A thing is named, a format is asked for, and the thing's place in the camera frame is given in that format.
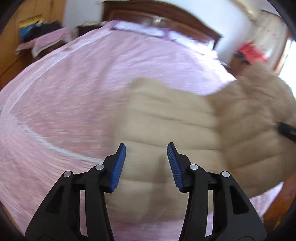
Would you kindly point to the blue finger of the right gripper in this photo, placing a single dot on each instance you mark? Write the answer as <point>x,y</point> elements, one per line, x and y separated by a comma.
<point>287,131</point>

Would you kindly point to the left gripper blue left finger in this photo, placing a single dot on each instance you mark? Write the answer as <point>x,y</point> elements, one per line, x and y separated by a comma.
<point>75,207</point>

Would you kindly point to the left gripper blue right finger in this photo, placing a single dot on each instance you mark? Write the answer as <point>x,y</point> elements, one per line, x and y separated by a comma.
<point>217,208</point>

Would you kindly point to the beige quilted down jacket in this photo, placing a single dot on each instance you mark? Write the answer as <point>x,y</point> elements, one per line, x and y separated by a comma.
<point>233,129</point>

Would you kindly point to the dark clothes pile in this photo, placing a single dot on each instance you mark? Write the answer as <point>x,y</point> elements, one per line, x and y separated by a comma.
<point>37,29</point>

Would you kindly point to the cream and red curtain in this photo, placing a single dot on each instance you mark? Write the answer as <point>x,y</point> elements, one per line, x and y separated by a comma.
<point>266,40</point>

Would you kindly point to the pink floral bed cover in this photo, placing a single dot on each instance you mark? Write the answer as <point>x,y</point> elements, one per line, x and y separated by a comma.
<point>56,114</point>

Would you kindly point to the right purple ruffled pillow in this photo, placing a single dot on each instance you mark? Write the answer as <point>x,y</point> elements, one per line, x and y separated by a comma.
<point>190,43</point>

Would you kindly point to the purple ruffled pillow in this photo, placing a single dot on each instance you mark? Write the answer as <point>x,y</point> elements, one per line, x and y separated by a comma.
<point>190,43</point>
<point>140,28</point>

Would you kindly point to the yellow wooden wardrobe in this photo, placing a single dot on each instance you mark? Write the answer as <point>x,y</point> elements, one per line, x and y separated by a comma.
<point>19,22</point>

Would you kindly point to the left purple ruffled pillow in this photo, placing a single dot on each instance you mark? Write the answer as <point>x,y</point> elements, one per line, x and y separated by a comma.
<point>140,28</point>

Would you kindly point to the pink cloth covered stool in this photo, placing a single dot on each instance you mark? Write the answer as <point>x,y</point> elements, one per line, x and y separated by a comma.
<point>45,41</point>

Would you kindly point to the dark wooden headboard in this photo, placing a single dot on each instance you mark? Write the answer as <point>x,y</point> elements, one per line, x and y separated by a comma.
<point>162,15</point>

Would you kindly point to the dark wooden nightstand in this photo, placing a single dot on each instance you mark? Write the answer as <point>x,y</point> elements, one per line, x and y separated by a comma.
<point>87,27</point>

